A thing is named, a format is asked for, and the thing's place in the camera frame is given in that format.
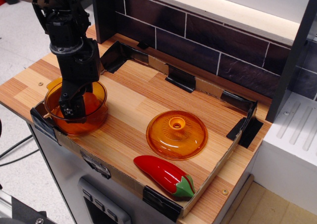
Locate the white toy sink drainer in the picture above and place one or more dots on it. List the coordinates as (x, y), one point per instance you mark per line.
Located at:
(295, 128)

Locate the black caster top left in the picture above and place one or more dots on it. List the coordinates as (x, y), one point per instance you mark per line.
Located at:
(11, 2)

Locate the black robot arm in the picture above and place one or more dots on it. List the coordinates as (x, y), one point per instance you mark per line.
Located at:
(66, 23)

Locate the orange transparent pot lid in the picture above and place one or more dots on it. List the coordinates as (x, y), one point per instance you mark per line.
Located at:
(176, 135)

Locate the dark vertical post right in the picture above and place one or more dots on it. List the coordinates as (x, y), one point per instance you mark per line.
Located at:
(306, 33)

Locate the orange transparent plastic pot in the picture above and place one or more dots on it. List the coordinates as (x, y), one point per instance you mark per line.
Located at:
(80, 114)

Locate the red toy chili pepper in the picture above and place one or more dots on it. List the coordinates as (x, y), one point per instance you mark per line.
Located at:
(170, 177)

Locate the grey toy oven panel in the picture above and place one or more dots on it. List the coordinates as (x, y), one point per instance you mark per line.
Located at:
(100, 208)

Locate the black metal frame corner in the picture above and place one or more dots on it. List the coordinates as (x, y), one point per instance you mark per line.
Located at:
(13, 211)

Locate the dark vertical post left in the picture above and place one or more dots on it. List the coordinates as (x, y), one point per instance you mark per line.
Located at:
(105, 19)

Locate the orange toy carrot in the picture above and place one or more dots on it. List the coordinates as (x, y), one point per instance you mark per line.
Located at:
(91, 103)

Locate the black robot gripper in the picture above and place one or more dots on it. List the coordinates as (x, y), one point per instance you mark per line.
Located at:
(80, 67)

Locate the dark vertical post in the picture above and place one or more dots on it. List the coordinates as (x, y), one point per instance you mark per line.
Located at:
(306, 33)
(105, 19)

